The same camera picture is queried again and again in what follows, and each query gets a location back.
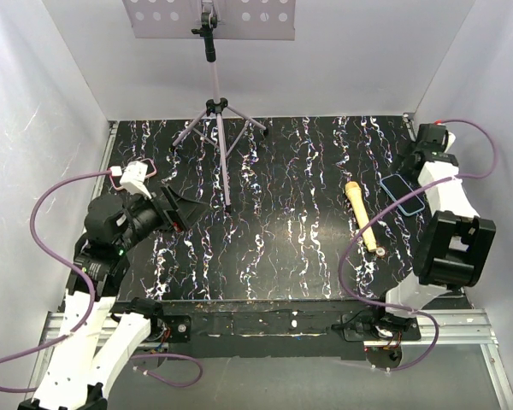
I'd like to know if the purple cable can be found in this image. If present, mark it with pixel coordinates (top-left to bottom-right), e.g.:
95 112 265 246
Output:
0 169 204 393
338 118 499 373

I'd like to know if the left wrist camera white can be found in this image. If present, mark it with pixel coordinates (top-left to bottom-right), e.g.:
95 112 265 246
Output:
109 161 151 199

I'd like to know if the phone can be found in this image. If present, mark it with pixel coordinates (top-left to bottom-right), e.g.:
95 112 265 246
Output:
109 158 157 191
380 173 425 217

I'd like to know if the phone in pink case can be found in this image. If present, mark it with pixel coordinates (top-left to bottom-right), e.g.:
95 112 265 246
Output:
109 158 157 191

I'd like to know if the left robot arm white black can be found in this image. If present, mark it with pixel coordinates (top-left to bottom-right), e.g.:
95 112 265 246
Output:
19 185 209 409

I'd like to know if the music stand with tripod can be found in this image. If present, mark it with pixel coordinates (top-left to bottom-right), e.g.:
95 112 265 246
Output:
123 0 296 213

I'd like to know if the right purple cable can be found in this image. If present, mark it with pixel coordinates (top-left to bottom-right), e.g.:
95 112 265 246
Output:
338 118 499 373

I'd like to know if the cream toy microphone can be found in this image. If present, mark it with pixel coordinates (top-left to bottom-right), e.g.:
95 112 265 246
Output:
345 181 379 253

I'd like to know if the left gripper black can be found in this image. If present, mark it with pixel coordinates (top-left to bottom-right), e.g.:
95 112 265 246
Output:
115 183 209 252

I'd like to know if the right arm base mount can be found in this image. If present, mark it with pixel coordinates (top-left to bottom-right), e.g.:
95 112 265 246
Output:
331 310 422 343

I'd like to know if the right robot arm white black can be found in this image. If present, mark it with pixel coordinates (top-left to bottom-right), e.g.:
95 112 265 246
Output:
369 123 496 340

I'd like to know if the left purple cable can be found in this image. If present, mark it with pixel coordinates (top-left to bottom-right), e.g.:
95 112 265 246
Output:
0 169 204 393

